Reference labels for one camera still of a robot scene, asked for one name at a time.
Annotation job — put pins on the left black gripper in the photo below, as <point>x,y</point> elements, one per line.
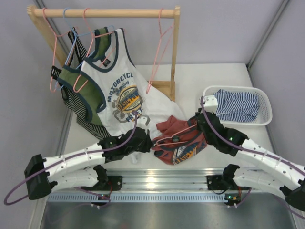
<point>145,140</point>

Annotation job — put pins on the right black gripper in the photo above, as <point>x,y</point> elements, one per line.
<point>198,112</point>

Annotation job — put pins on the red tank top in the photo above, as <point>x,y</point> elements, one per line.
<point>174,154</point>

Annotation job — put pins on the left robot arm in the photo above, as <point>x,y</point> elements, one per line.
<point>83,168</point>

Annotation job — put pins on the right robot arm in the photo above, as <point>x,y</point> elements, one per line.
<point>276,175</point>

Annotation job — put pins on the white motorcycle print tank top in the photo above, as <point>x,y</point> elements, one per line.
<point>123,91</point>

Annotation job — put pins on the black white striped tank top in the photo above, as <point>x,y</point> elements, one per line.
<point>99,132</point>

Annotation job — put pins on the green tank top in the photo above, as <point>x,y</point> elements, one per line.
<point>80,96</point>

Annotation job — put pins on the blue white striped garment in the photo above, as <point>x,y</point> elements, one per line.
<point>242,107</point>

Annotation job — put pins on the white plastic laundry basket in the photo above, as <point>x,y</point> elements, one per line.
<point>265,111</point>

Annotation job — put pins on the wooden clothes rack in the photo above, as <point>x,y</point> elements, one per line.
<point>35,14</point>

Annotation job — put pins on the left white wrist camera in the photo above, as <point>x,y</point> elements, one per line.
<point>143,122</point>

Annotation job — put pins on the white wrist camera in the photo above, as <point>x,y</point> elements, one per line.
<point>210,103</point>
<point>143,122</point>

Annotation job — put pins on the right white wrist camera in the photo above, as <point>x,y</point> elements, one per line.
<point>210,103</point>

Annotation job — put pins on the aluminium mounting rail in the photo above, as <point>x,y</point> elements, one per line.
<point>165,186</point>

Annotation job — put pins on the blue wire hanger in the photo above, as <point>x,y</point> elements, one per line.
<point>71,47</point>

